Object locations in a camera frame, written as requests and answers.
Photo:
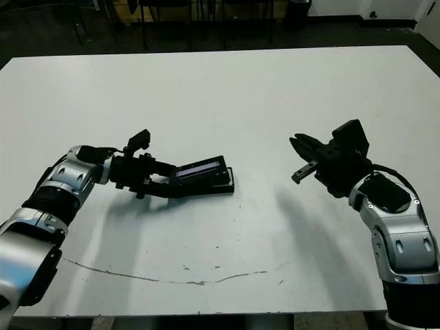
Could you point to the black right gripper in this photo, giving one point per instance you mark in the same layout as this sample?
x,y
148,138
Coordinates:
x,y
340,172

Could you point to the small black door stopper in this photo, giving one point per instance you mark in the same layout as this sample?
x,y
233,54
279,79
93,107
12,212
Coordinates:
x,y
373,14

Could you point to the black box lid with window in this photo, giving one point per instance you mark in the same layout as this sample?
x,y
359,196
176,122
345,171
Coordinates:
x,y
203,172

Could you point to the black waste bin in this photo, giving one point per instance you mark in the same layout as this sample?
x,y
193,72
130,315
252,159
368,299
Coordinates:
x,y
299,13

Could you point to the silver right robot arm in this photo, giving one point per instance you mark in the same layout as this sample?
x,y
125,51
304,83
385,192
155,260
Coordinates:
x,y
402,233

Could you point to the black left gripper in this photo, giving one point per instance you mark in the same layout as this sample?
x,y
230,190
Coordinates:
x,y
130,173

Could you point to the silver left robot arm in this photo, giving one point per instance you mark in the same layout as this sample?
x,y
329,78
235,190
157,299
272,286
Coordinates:
x,y
41,213

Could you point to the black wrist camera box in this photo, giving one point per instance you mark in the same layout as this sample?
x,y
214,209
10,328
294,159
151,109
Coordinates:
x,y
139,139
350,137

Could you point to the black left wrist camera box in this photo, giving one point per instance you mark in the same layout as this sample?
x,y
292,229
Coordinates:
x,y
139,139

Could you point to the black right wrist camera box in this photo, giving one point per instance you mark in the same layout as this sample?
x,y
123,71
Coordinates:
x,y
350,137

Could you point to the black box base white insert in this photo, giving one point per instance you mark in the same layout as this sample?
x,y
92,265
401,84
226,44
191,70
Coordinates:
x,y
228,188

